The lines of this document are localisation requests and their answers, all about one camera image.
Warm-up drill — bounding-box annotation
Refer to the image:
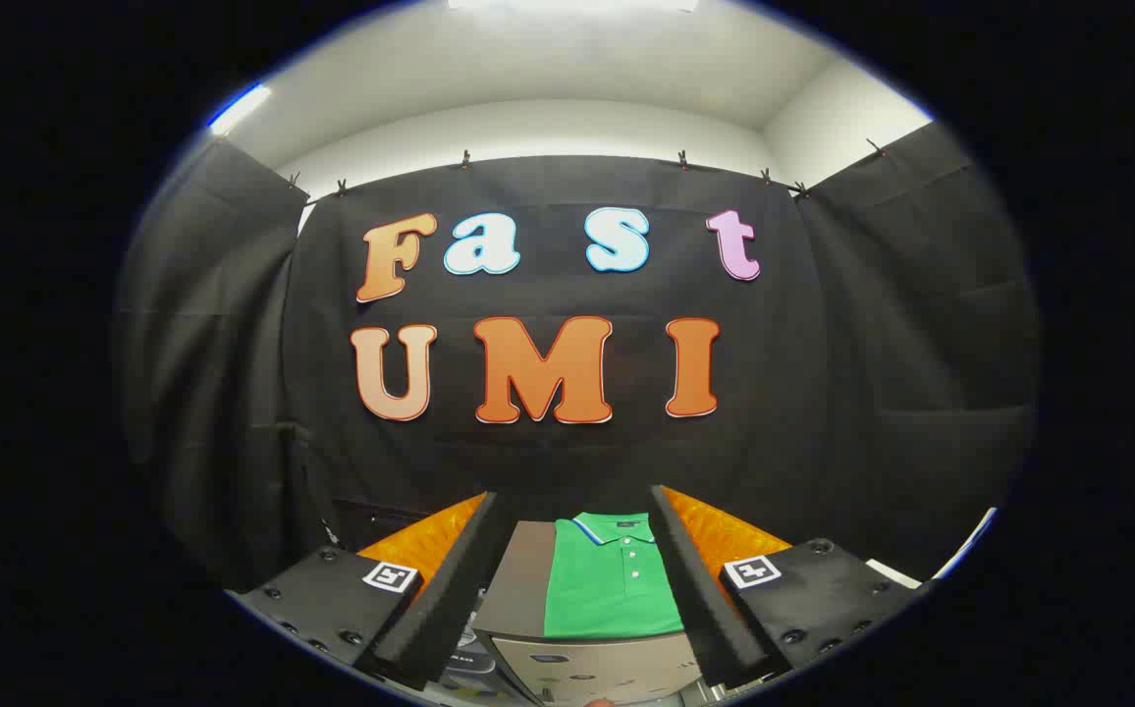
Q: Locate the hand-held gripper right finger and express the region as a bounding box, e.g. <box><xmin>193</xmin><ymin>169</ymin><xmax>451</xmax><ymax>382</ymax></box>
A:
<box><xmin>648</xmin><ymin>484</ymin><xmax>927</xmax><ymax>688</ymax></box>

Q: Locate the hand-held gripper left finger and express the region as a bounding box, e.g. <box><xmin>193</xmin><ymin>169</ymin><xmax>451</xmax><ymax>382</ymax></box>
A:
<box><xmin>234</xmin><ymin>491</ymin><xmax>515</xmax><ymax>693</ymax></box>

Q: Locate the row of black clips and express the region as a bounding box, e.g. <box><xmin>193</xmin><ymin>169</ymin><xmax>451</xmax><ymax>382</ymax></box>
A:
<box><xmin>287</xmin><ymin>137</ymin><xmax>891</xmax><ymax>202</ymax></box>

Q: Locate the grey cabinet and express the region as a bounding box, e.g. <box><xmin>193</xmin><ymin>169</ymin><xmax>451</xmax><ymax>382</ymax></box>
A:
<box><xmin>474</xmin><ymin>520</ymin><xmax>716</xmax><ymax>706</ymax></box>

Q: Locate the black backdrop cloth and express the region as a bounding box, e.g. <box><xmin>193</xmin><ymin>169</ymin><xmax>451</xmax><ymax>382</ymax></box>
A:
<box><xmin>114</xmin><ymin>120</ymin><xmax>1040</xmax><ymax>592</ymax></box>

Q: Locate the green polo shirt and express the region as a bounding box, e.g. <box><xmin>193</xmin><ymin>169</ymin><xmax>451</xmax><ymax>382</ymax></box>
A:
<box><xmin>543</xmin><ymin>511</ymin><xmax>686</xmax><ymax>640</ymax></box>

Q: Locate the black washing machine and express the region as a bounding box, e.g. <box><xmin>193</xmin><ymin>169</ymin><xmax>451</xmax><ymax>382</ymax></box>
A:
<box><xmin>435</xmin><ymin>584</ymin><xmax>545</xmax><ymax>706</ymax></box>

